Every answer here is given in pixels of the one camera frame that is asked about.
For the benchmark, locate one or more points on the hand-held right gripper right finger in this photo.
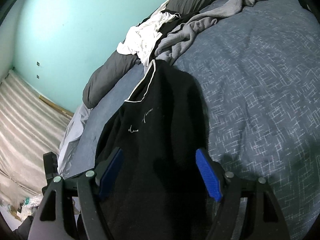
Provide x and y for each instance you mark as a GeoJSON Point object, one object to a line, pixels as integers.
{"type": "Point", "coordinates": [208, 175]}

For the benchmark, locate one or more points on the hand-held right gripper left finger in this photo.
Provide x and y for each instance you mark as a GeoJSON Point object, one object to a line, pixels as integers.
{"type": "Point", "coordinates": [111, 172]}

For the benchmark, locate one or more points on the black sweater with white trim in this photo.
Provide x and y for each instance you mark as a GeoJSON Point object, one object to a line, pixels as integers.
{"type": "Point", "coordinates": [162, 130]}

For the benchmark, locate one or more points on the light grey blanket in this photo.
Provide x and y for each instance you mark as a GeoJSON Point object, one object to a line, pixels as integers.
{"type": "Point", "coordinates": [75, 130]}

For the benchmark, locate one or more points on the beige striped curtain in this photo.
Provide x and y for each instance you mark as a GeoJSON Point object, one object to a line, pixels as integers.
{"type": "Point", "coordinates": [25, 130]}

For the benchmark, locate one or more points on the floor clutter pile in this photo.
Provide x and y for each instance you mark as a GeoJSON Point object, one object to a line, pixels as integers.
{"type": "Point", "coordinates": [22, 205]}

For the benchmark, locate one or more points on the wooden strip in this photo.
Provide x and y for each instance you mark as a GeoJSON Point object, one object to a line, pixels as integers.
{"type": "Point", "coordinates": [56, 106]}

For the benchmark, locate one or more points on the dark grey bolster pillow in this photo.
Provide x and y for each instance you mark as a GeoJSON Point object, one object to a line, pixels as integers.
{"type": "Point", "coordinates": [107, 80]}

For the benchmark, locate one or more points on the bed with blue sheet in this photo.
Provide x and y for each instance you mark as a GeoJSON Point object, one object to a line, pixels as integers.
{"type": "Point", "coordinates": [262, 92]}

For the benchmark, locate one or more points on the crumpled grey garment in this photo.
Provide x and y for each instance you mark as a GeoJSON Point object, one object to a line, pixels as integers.
{"type": "Point", "coordinates": [180, 40]}

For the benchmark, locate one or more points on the crumpled white garment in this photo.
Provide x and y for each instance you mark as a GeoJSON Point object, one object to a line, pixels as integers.
{"type": "Point", "coordinates": [142, 37]}

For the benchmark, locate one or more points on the crumpled black garment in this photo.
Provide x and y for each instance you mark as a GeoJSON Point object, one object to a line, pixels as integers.
{"type": "Point", "coordinates": [171, 25]}

